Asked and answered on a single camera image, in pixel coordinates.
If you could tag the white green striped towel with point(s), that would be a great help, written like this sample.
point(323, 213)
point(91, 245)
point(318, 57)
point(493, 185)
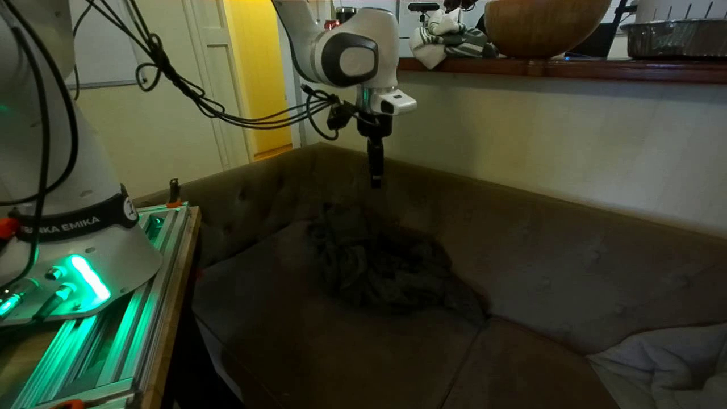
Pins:
point(435, 34)

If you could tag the dark crumpled cloth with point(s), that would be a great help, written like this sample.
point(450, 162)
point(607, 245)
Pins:
point(387, 265)

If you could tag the black cup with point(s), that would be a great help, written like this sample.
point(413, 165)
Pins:
point(347, 15)

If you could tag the grey-brown tufted couch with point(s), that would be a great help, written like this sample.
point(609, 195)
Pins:
point(569, 258)

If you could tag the aluminium frame robot table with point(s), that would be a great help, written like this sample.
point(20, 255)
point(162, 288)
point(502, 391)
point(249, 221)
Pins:
point(137, 342)

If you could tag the large wooden bowl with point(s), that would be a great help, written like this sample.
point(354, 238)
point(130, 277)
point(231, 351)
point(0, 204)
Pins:
point(542, 25)

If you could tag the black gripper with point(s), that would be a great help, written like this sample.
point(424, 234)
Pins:
point(376, 125)

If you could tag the light grey blanket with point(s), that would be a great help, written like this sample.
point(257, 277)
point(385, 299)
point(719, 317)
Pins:
point(666, 364)

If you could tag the small black clamp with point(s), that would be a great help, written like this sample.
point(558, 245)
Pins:
point(176, 195)

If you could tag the yellow door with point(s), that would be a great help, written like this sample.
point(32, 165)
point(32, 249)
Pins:
point(263, 76)

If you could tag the whiteboard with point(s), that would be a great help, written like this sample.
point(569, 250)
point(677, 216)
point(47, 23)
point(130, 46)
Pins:
point(105, 54)

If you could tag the dark wooden shelf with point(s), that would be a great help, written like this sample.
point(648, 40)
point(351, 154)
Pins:
point(606, 72)

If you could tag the metal baking pan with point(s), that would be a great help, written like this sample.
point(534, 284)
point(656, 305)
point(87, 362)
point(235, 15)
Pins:
point(673, 40)

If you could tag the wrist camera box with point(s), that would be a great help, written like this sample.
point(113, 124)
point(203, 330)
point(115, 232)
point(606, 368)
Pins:
point(399, 102)

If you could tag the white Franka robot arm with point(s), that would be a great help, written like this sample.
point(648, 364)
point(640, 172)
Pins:
point(47, 115)

